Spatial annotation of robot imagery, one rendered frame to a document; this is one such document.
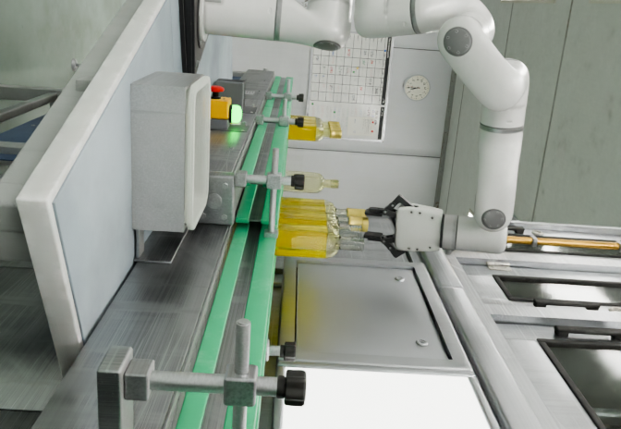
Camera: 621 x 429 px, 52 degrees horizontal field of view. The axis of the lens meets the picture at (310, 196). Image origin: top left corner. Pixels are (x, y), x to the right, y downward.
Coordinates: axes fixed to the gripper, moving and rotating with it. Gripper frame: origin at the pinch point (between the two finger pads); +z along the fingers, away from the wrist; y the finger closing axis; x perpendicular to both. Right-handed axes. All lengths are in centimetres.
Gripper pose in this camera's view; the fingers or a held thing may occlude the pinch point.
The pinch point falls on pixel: (372, 224)
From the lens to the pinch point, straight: 141.8
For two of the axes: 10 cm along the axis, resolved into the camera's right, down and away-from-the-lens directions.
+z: -9.7, -0.9, 2.4
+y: 0.2, -9.6, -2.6
